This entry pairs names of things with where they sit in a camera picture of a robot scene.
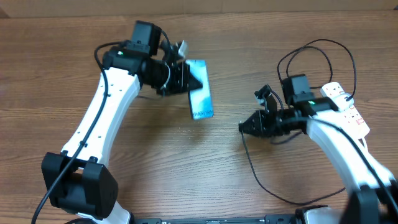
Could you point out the blue Samsung smartphone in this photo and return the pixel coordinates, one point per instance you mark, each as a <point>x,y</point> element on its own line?
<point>201,105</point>

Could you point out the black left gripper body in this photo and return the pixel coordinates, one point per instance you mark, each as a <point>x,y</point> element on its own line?
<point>175,83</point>

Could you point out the white power strip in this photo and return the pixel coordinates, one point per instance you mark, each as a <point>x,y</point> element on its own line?
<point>350,120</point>

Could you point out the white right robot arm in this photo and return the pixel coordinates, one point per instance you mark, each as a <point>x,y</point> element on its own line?
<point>371,188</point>

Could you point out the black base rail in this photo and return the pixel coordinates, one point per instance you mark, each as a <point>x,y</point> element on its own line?
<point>267,219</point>

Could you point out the white charger plug adapter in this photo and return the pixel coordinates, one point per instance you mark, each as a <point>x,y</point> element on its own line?
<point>343,101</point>

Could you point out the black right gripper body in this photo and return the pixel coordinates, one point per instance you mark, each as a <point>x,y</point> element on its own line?
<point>273,122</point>

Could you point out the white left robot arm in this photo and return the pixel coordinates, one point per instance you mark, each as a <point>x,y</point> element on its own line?
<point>77,178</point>

